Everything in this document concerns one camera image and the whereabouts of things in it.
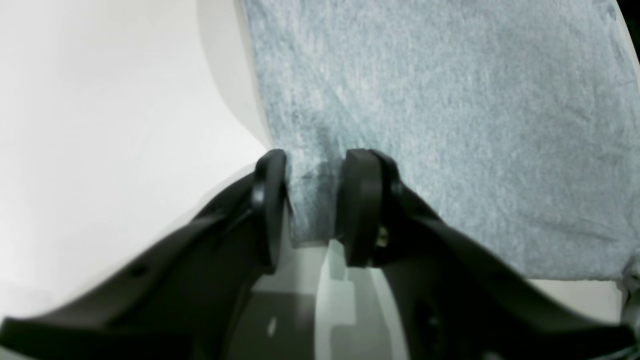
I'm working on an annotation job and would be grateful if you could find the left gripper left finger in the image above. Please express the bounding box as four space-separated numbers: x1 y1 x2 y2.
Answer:
1 149 287 360

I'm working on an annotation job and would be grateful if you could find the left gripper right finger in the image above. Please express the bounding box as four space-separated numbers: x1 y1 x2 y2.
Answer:
336 148 638 360

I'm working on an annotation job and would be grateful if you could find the grey T-shirt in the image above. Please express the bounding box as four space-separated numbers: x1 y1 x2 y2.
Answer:
243 0 640 280

